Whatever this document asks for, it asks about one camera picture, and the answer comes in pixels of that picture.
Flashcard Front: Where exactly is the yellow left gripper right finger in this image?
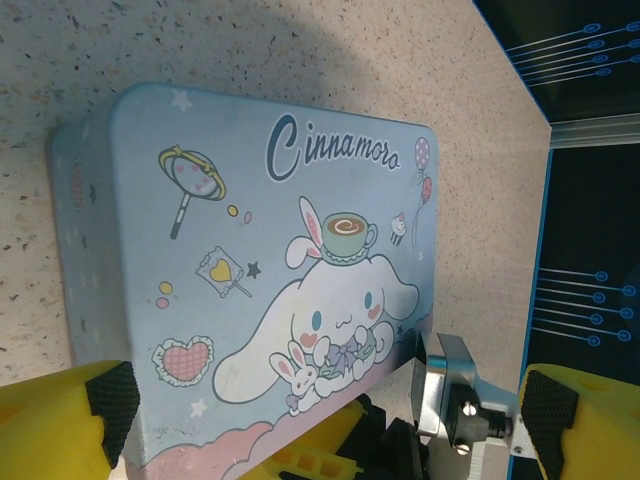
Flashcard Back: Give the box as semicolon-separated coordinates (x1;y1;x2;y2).
516;363;640;480

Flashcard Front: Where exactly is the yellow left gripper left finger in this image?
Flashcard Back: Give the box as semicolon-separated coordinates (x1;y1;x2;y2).
0;358;142;480

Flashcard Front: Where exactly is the light blue cartoon tin box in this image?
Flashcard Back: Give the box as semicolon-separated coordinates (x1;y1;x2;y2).
46;81;442;480

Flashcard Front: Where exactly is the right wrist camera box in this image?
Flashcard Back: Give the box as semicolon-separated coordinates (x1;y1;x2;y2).
410;331;519;454

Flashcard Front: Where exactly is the aluminium frame post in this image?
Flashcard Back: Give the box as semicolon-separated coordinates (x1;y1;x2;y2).
546;113;640;149

